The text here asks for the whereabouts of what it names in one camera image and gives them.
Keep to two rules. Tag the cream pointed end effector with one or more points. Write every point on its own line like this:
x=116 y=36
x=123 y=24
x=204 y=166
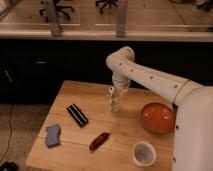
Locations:
x=119 y=90

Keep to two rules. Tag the small clear plastic bottle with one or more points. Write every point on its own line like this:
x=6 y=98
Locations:
x=113 y=98

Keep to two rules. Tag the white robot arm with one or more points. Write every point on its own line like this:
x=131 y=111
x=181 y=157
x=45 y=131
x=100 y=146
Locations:
x=193 y=137

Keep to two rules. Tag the wooden table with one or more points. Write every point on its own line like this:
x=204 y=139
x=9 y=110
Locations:
x=124 y=128

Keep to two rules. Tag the orange bowl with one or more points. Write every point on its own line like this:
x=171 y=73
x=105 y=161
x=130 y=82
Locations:
x=157 y=118

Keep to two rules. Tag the black rectangular case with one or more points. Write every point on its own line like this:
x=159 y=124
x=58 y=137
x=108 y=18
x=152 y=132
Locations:
x=77 y=115

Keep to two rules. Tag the dark red chili pepper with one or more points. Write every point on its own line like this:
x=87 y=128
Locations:
x=98 y=141

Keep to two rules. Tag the white plastic cup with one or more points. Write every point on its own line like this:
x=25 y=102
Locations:
x=144 y=154

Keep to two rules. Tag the black office chair right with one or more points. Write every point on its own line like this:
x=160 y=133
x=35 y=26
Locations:
x=110 y=3

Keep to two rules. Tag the black office chair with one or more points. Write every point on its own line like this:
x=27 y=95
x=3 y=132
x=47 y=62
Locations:
x=110 y=3
x=59 y=8

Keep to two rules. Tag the black cabinet base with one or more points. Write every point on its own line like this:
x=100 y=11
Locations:
x=32 y=71

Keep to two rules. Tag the black office chair left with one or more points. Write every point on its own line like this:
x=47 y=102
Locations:
x=59 y=8

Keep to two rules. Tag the black object floor corner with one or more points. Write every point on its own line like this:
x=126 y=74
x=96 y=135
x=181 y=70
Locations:
x=9 y=166

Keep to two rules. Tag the grey metal post right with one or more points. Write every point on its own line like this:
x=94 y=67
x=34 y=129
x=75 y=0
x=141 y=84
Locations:
x=121 y=18

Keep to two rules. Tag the grey metal post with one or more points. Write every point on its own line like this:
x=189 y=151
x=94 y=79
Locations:
x=52 y=18
x=121 y=18

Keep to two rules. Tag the grey metal post left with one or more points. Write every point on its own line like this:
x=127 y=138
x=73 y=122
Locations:
x=52 y=18

